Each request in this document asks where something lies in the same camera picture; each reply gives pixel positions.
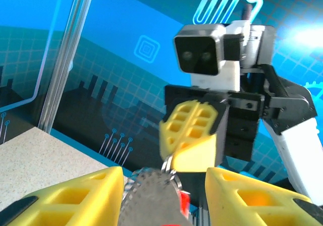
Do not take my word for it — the black keyring holder with rings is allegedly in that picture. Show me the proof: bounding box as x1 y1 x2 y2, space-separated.
118 154 190 226

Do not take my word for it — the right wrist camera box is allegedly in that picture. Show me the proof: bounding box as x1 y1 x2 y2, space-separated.
173 20 277 90

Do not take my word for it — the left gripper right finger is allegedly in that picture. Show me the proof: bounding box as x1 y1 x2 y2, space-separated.
204 167 323 226

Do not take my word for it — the aluminium frame post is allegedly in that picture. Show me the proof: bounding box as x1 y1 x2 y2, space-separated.
37 0 98 134

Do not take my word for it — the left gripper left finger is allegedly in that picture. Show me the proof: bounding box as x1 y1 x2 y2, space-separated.
0 165 125 226

